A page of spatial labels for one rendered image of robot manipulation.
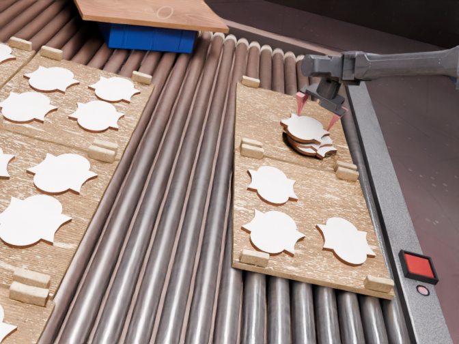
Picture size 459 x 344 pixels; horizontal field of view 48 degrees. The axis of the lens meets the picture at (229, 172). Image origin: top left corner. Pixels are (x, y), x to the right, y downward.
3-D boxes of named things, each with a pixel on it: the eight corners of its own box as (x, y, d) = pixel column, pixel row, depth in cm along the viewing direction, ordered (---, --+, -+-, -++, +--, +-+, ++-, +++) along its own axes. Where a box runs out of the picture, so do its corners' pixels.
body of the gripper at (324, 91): (335, 111, 140) (345, 87, 135) (302, 94, 142) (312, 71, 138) (343, 104, 145) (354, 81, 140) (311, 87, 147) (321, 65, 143)
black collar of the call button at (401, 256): (427, 261, 122) (431, 256, 121) (435, 285, 116) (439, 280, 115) (397, 254, 121) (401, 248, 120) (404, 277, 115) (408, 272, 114)
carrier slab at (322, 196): (356, 183, 141) (358, 179, 140) (392, 300, 107) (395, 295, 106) (233, 155, 136) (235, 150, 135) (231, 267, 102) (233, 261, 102)
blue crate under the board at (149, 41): (166, 18, 203) (171, -6, 197) (193, 54, 181) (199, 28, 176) (87, 10, 188) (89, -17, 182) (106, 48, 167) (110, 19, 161)
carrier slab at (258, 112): (334, 110, 175) (336, 106, 174) (355, 181, 141) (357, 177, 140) (235, 85, 170) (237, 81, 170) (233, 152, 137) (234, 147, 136)
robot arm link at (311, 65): (363, 86, 131) (365, 51, 130) (326, 83, 126) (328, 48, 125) (334, 85, 142) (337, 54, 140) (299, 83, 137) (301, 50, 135)
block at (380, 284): (387, 287, 108) (393, 278, 106) (389, 294, 106) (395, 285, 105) (361, 282, 107) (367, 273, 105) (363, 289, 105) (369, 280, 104)
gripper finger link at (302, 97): (309, 127, 146) (320, 99, 140) (287, 115, 148) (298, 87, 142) (317, 119, 151) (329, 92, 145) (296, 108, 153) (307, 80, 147)
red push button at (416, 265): (425, 263, 121) (427, 259, 120) (431, 282, 116) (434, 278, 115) (401, 256, 121) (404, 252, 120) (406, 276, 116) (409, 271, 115)
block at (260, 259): (266, 262, 104) (270, 252, 103) (266, 269, 103) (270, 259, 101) (238, 256, 103) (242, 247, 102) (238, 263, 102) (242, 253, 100)
